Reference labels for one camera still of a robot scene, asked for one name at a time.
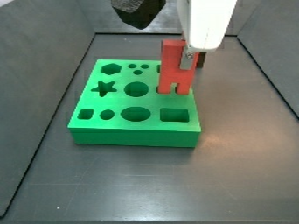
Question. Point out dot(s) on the green foam shape-sorter block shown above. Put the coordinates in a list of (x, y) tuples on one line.
[(122, 110)]

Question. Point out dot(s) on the black foam object at top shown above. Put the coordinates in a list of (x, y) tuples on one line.
[(138, 12)]

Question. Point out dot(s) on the red double-square peg object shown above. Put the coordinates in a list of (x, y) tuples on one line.
[(171, 73)]

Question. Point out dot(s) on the black arch-shaped foam piece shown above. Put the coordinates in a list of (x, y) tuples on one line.
[(200, 59)]

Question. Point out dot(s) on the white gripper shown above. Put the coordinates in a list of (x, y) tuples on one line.
[(204, 22)]

